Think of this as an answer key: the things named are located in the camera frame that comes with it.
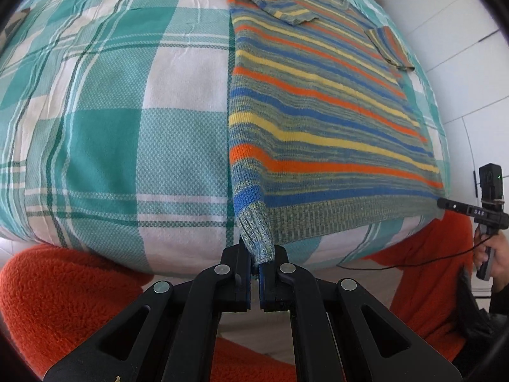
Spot thin black cable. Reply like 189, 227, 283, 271
336, 233, 494, 271

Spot orange fleece trousers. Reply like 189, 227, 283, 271
1, 211, 473, 377

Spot person's right hand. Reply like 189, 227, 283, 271
474, 227, 509, 293

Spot white wardrobe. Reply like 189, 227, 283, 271
351, 0, 509, 315

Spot teal white plaid bedspread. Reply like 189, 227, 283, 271
1, 0, 450, 275

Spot colourful striped knit sweater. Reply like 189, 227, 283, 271
227, 0, 444, 263

